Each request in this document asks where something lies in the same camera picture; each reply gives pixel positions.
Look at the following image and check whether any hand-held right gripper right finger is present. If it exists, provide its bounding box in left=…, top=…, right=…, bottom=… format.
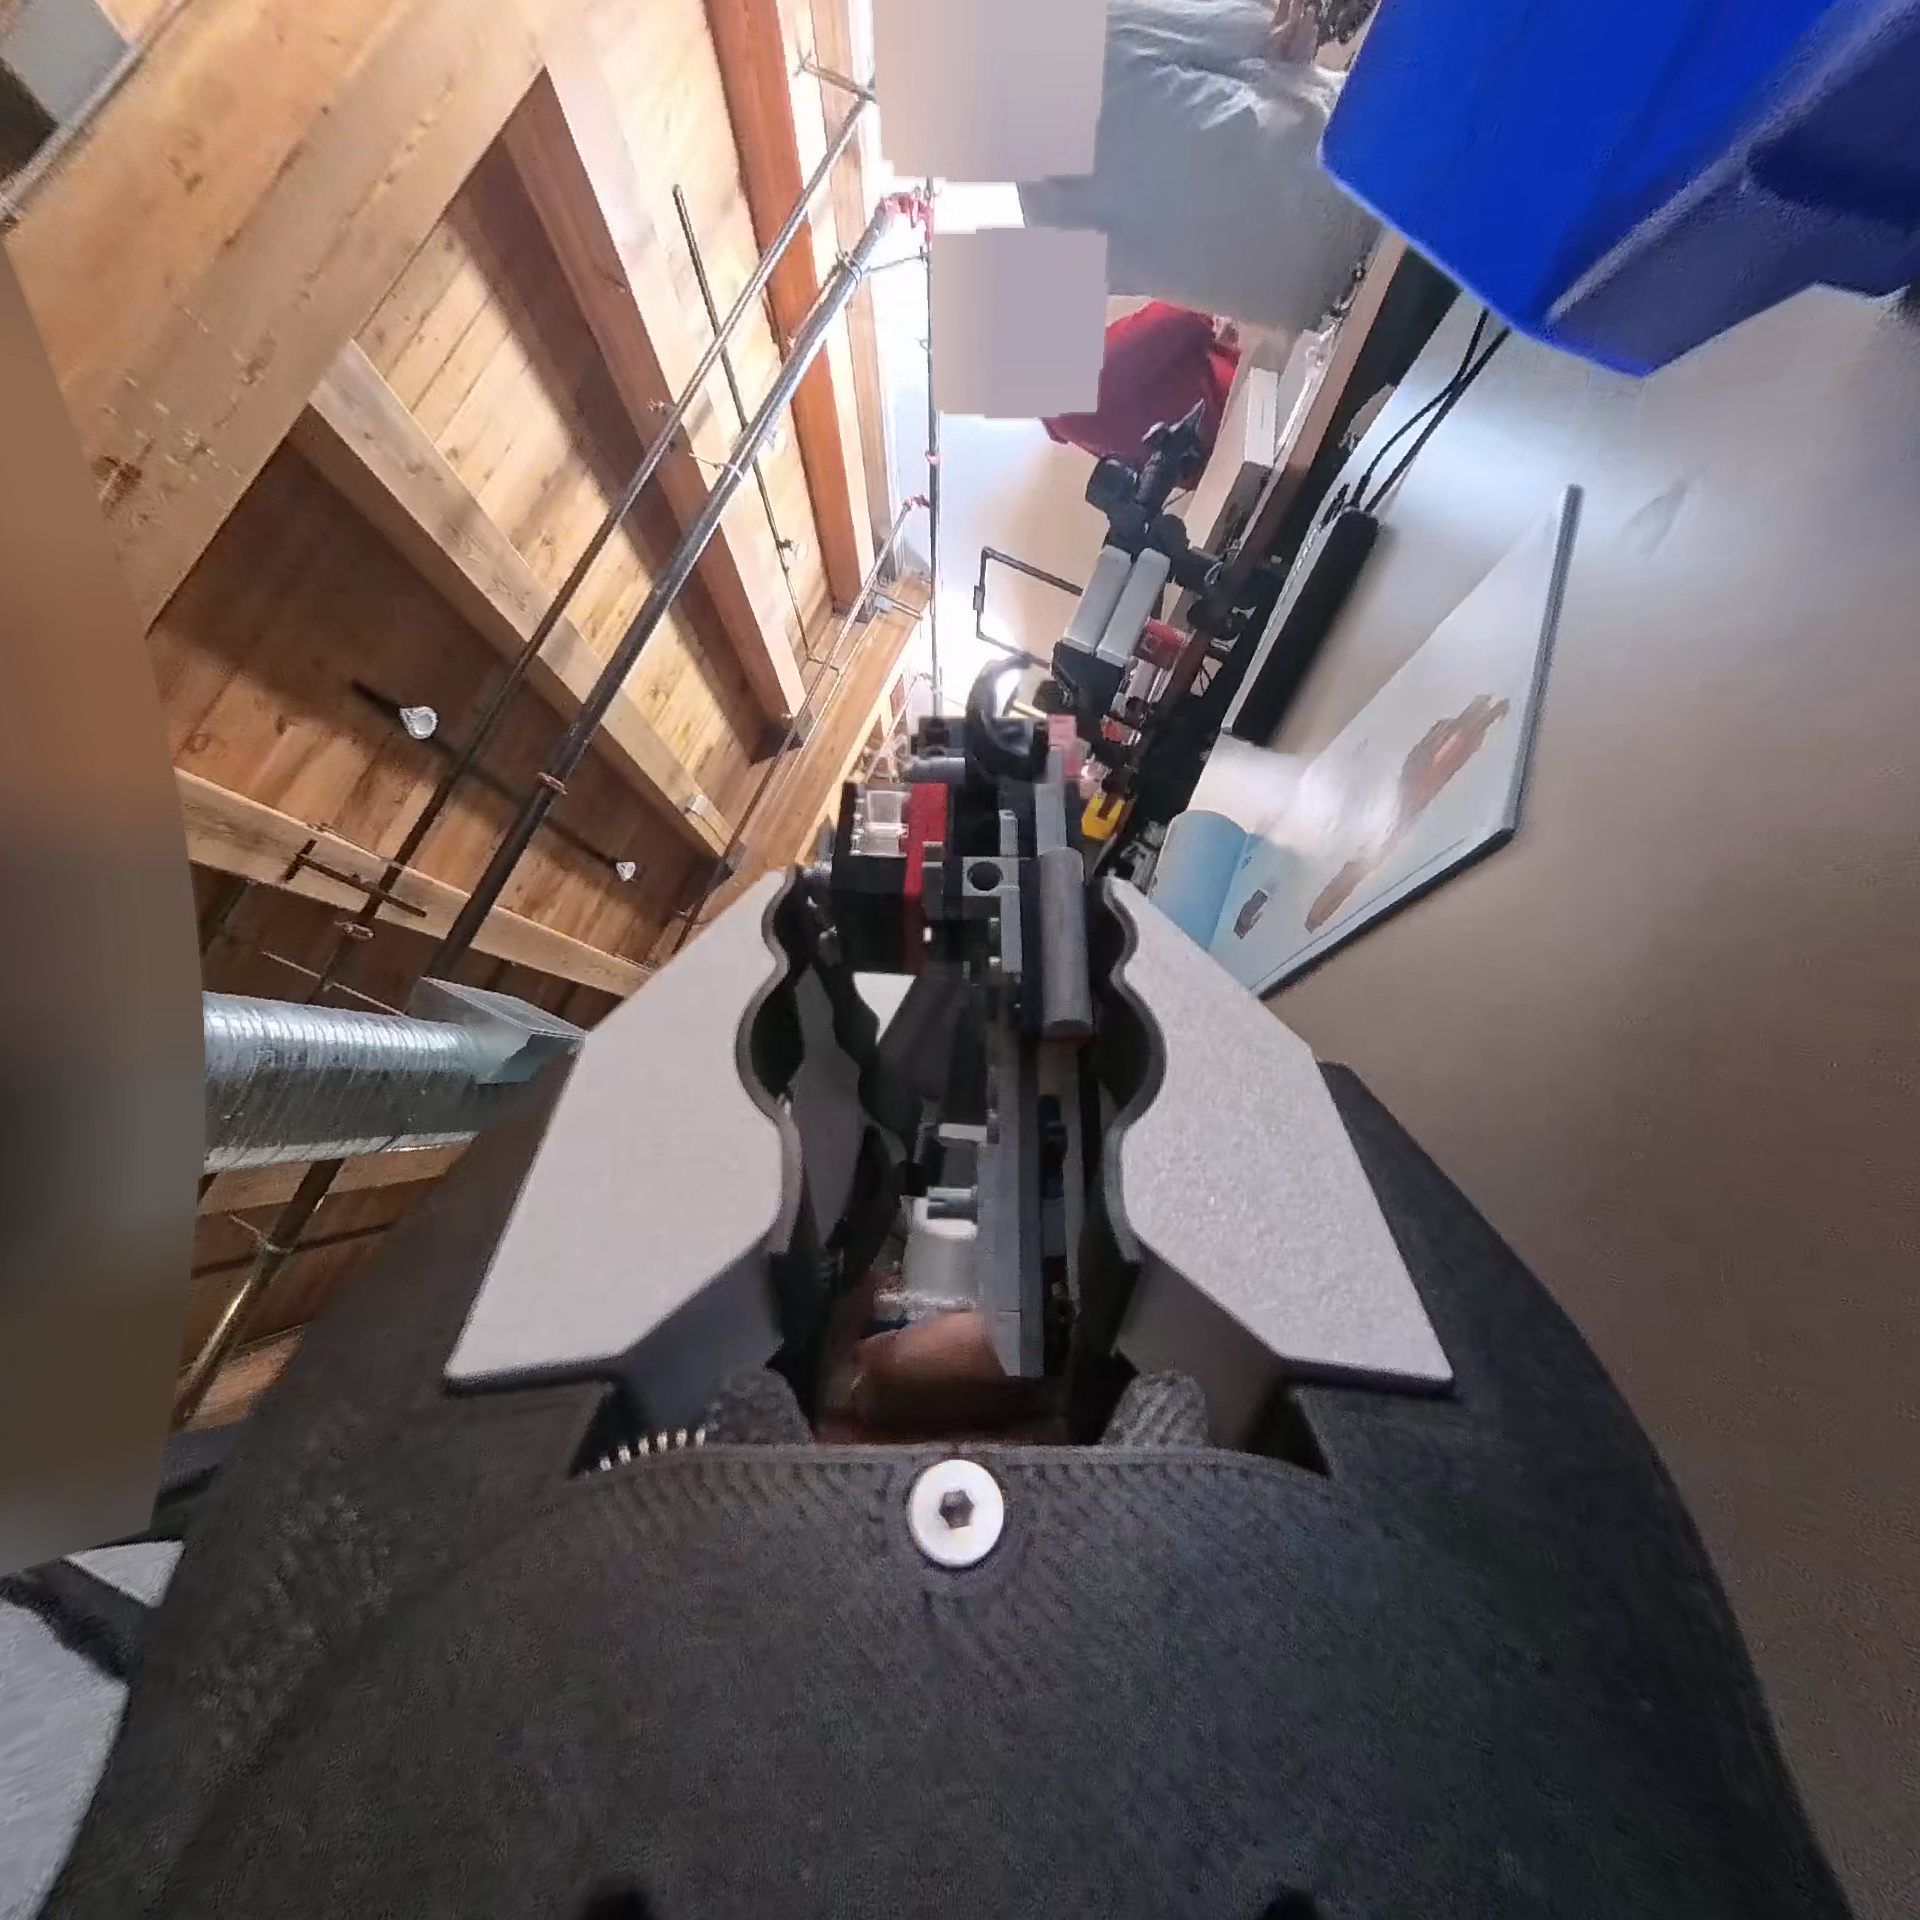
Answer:
left=1101, top=873, right=1457, bottom=1454

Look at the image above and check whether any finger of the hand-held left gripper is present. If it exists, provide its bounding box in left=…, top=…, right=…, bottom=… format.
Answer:
left=791, top=957, right=890, bottom=1125

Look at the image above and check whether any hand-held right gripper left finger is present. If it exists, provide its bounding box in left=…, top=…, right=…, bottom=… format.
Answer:
left=443, top=867, right=803, bottom=1397

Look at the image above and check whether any small black red brick block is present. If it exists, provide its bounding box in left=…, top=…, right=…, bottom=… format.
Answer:
left=830, top=776, right=955, bottom=975

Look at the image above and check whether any grey black brick spaceship model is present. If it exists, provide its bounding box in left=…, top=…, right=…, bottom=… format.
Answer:
left=804, top=709, right=1108, bottom=1384

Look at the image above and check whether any person's left hand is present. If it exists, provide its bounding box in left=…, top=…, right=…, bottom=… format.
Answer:
left=839, top=1302, right=1078, bottom=1439

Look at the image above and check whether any brick building instruction booklet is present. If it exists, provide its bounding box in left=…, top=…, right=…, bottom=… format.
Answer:
left=1149, top=484, right=1584, bottom=1005

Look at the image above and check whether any metal ceiling pipe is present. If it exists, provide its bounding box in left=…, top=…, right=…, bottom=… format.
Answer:
left=423, top=190, right=905, bottom=987

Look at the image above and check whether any black device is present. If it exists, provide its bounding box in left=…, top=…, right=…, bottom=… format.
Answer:
left=1217, top=509, right=1384, bottom=750

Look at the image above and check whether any blue plastic bin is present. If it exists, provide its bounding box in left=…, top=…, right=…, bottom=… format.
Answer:
left=1317, top=0, right=1920, bottom=382

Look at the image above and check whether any silver corrugated duct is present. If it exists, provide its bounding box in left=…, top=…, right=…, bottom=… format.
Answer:
left=196, top=971, right=591, bottom=1185

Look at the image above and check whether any black desk cable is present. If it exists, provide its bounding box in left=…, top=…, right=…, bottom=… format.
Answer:
left=1330, top=305, right=1521, bottom=521

